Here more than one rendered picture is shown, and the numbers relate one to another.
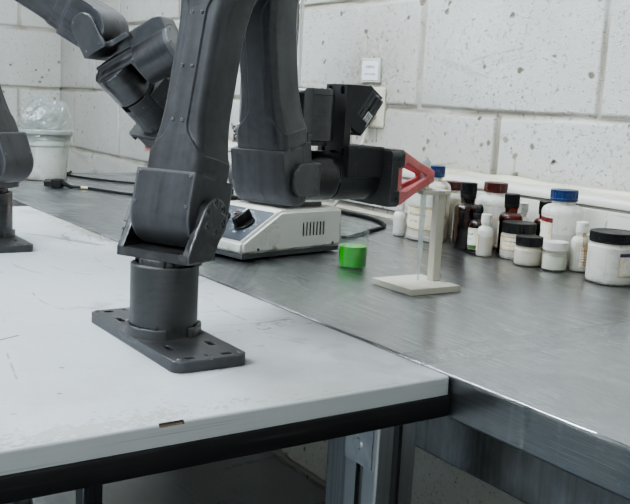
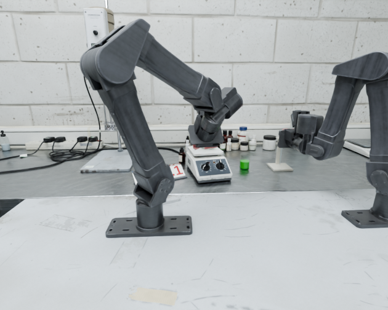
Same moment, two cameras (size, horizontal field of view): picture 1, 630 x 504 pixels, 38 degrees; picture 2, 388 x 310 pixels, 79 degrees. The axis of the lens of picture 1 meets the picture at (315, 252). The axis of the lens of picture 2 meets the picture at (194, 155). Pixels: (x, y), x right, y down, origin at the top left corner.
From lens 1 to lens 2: 129 cm
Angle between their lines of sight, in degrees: 58
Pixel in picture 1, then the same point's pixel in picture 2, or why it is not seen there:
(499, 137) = (193, 112)
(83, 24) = (215, 94)
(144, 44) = (232, 101)
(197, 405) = not seen: outside the picture
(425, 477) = not seen: hidden behind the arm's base
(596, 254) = (271, 143)
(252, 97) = (344, 123)
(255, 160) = (337, 146)
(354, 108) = not seen: hidden behind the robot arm
